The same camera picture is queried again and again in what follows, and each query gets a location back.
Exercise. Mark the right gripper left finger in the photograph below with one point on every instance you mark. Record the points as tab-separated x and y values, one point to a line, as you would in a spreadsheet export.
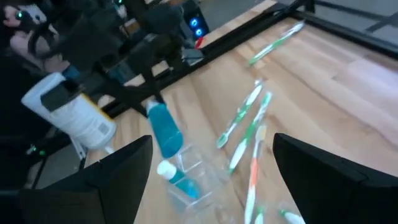
118	193

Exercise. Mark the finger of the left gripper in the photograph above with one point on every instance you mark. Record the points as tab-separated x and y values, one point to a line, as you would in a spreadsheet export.
124	96
154	84

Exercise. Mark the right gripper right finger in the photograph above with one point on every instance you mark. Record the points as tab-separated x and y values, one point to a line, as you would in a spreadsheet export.
335	196

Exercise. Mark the blue mouthwash bottle white cap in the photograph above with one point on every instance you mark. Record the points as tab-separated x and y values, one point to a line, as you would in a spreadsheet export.
164	130
186	186

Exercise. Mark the green toothbrush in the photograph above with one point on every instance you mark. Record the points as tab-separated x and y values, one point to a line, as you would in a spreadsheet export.
276	44
242	112
259	217
292	217
252	130

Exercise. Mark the clear acrylic organizer box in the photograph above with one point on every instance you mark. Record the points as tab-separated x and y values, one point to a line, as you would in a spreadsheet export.
189	158

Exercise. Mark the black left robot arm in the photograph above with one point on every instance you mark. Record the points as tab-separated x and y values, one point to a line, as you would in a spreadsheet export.
90	40

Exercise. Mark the small red object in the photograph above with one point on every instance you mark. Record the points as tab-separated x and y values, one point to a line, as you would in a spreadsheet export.
199	42

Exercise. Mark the white cylindrical canister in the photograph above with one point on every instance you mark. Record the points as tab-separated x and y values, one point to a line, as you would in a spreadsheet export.
77	121

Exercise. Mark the black computer tower blue lights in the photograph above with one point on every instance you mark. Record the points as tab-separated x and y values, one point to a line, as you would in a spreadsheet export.
189	12

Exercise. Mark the orange toothbrush in clear wrap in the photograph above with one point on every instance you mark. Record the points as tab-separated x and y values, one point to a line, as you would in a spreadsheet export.
253	174

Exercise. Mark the person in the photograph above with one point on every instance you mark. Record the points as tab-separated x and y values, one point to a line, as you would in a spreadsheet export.
34	46

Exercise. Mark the black aluminium table frame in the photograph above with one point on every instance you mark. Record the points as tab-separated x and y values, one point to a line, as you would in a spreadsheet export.
236	43

